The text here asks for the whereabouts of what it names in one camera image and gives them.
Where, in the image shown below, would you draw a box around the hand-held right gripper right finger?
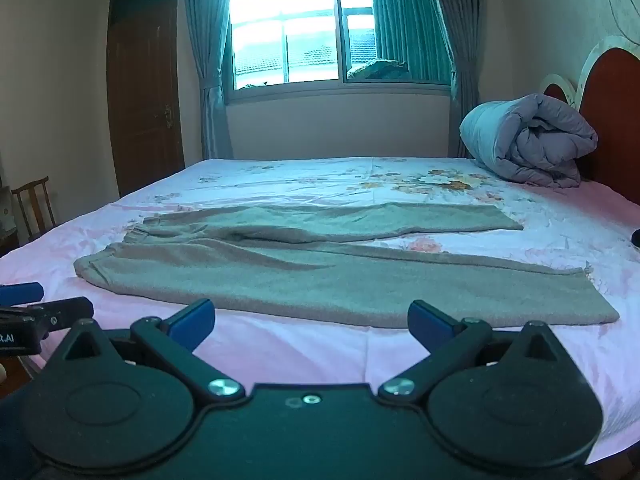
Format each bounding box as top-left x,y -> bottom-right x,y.
377,300 -> 559,404

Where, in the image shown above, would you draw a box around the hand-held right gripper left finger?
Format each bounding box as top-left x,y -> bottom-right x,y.
63,298 -> 247,404

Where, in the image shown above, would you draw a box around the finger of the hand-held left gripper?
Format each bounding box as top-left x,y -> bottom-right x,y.
27,296 -> 95,341
0,282 -> 45,306

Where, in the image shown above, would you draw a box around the wooden chair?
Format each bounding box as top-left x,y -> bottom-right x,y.
11,176 -> 57,244

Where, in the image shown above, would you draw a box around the bed with pink floral sheet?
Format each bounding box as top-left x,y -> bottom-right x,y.
0,156 -> 640,467

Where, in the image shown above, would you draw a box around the rolled grey quilt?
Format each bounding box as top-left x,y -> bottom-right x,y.
459,92 -> 599,189

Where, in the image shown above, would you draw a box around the brown wooden door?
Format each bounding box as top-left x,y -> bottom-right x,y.
106,0 -> 187,199

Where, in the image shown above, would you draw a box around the grey-blue curtain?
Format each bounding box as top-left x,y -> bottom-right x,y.
425,0 -> 484,159
180,0 -> 236,161

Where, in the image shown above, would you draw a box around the red and white headboard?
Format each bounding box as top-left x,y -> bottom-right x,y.
542,35 -> 640,201

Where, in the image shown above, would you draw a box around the window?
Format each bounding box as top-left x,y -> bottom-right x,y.
222,0 -> 457,106

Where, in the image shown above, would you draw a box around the thin wall cable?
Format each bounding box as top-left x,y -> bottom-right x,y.
602,0 -> 640,47

